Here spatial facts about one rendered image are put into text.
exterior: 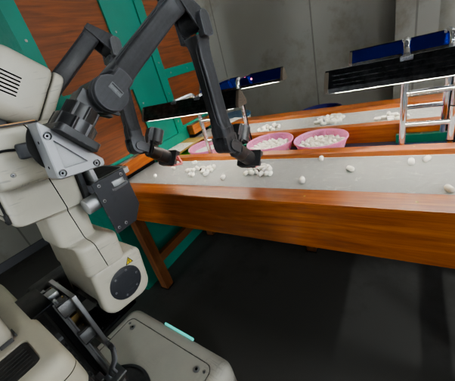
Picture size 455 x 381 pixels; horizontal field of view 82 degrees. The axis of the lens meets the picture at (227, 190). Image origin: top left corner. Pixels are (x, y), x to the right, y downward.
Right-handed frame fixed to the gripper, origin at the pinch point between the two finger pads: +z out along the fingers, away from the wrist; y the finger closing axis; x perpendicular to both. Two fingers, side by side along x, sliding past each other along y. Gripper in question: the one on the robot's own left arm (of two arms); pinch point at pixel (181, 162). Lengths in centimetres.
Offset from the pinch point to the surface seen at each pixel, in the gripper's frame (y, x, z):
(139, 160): 42.9, -4.7, 8.7
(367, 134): -73, -29, 56
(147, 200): 17.1, 19.7, -2.1
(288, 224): -55, 24, 2
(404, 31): -86, -157, 154
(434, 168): -98, -1, 21
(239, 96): -29.3, -28.0, -1.5
